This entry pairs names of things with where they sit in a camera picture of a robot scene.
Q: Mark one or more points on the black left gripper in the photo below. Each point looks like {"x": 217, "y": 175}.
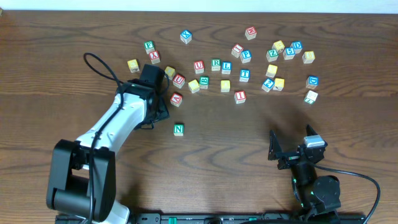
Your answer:
{"x": 162, "y": 111}

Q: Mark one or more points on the green Z wooden block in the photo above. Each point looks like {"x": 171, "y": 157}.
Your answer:
{"x": 272, "y": 55}

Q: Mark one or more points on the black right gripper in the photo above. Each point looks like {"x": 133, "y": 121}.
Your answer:
{"x": 292, "y": 155}

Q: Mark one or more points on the yellow block mid right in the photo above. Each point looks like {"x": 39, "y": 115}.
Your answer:
{"x": 271, "y": 70}

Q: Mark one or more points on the yellow block top right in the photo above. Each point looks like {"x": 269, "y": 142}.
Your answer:
{"x": 278, "y": 46}

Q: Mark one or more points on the yellow block centre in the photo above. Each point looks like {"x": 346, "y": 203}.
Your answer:
{"x": 225, "y": 85}

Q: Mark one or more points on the blue X wooden block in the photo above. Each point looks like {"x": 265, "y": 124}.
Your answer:
{"x": 186, "y": 36}

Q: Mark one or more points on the blue P wooden block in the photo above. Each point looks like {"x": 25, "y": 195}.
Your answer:
{"x": 245, "y": 56}

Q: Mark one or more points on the green F wooden block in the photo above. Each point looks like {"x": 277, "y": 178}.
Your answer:
{"x": 149, "y": 46}

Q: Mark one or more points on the blue D wooden block right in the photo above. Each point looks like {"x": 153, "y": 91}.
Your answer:
{"x": 312, "y": 82}

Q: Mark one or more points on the yellow wooden block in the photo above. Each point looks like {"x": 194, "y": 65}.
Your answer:
{"x": 170, "y": 71}
{"x": 133, "y": 65}

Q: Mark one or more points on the blue T wooden block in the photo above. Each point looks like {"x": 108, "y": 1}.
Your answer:
{"x": 244, "y": 75}

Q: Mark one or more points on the blue d wooden block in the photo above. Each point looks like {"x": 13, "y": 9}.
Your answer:
{"x": 312, "y": 82}
{"x": 297, "y": 46}

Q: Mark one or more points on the blue 2 wooden block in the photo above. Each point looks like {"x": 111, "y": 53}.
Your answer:
{"x": 268, "y": 85}

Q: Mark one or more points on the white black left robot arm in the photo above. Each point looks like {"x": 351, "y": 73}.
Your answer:
{"x": 82, "y": 179}

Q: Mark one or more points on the green B wooden block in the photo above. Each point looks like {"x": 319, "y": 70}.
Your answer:
{"x": 204, "y": 82}

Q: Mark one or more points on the green R wooden block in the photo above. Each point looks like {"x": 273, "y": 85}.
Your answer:
{"x": 215, "y": 64}

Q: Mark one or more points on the blue 5 wooden block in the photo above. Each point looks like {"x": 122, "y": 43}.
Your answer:
{"x": 288, "y": 53}

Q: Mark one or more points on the yellow block beside B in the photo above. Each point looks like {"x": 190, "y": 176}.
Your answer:
{"x": 194, "y": 86}

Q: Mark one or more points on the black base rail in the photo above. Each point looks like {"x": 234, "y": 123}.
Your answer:
{"x": 156, "y": 218}

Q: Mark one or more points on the yellow block far right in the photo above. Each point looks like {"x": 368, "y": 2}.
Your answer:
{"x": 308, "y": 57}

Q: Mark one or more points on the blue L wooden block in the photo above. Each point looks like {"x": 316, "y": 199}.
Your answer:
{"x": 226, "y": 68}

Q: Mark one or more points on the white green wooden block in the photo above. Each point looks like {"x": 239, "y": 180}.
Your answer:
{"x": 311, "y": 97}

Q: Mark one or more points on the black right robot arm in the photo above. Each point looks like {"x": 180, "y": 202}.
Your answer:
{"x": 318, "y": 195}

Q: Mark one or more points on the red block top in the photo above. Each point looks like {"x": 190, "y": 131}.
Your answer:
{"x": 250, "y": 33}

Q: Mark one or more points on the green N wooden block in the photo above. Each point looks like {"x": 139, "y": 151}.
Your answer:
{"x": 178, "y": 130}

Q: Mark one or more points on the blue D wooden block upper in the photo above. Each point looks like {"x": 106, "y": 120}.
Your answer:
{"x": 297, "y": 46}

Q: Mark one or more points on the red Y wooden block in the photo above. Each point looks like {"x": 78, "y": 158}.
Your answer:
{"x": 154, "y": 57}

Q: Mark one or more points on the red i wooden block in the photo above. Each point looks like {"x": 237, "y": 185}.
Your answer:
{"x": 237, "y": 50}
{"x": 240, "y": 97}

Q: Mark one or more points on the red A wooden block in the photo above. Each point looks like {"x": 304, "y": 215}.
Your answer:
{"x": 176, "y": 99}

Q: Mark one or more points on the yellow wooden block left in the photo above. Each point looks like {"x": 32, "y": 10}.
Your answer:
{"x": 133, "y": 65}

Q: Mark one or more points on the yellow block beside 2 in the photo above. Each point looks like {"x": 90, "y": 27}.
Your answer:
{"x": 279, "y": 84}

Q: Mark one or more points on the red u wooden block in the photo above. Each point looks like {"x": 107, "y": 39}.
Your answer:
{"x": 199, "y": 67}
{"x": 178, "y": 81}

